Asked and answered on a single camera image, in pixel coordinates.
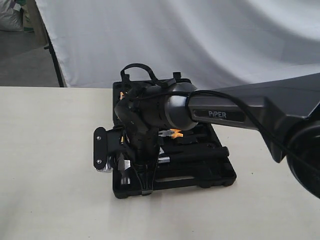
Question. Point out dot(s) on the green printed bag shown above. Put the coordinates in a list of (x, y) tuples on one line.
[(26, 19)]

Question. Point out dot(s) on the orange utility knife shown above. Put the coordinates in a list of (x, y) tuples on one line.
[(122, 95)]

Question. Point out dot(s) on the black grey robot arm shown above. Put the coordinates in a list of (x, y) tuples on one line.
[(285, 112)]

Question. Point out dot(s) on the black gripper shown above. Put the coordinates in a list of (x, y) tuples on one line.
[(142, 150)]

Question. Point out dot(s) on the white backdrop cloth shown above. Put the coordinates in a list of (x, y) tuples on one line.
[(214, 43)]

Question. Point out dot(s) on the white sack in background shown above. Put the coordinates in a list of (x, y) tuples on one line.
[(10, 16)]

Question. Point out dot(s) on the steel claw hammer black grip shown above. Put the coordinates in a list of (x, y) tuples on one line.
[(180, 167)]

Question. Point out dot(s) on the black plastic tool case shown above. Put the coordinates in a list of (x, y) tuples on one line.
[(147, 105)]

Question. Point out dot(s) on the black backdrop stand pole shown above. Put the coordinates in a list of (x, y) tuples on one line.
[(49, 46)]

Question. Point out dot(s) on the orange handled pliers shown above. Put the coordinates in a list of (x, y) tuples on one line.
[(172, 133)]

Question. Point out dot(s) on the wooden cabinet in background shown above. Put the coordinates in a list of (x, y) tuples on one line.
[(37, 23)]

